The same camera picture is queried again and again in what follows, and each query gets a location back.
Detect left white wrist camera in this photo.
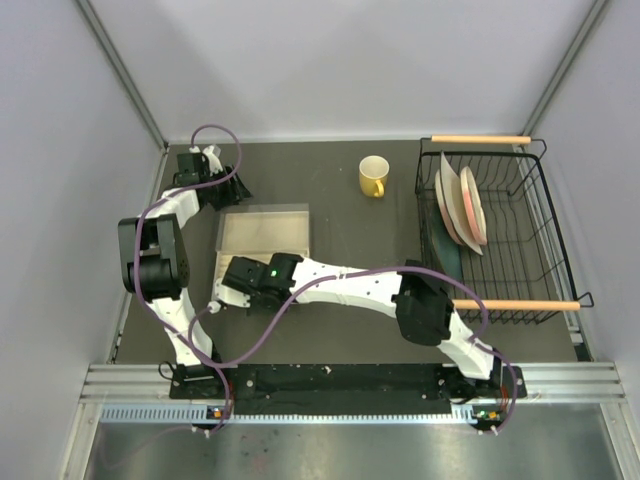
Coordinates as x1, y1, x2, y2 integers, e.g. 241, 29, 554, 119
189, 144, 223, 175

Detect black wire dish rack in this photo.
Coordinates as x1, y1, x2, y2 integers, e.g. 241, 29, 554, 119
415, 138, 595, 324

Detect pink plate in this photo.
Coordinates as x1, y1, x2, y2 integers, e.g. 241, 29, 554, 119
460, 166, 488, 245

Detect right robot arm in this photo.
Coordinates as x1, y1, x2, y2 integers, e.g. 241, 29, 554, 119
213, 253, 504, 396

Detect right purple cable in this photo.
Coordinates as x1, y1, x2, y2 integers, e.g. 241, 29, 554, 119
187, 266, 519, 436

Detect cream plate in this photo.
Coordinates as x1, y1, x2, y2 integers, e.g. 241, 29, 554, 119
434, 152, 487, 256

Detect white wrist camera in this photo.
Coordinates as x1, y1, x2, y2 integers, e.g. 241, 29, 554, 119
207, 278, 250, 314
189, 144, 223, 175

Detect yellow mug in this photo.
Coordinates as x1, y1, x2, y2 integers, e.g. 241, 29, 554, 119
358, 155, 390, 198

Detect dark teal plate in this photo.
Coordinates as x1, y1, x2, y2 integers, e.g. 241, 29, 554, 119
429, 216, 462, 281

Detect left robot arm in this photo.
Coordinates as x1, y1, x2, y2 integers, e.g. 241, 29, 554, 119
118, 145, 251, 397

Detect grey cable duct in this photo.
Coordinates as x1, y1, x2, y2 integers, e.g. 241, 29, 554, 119
99, 401, 478, 426

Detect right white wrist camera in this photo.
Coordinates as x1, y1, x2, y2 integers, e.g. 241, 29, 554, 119
207, 278, 250, 314

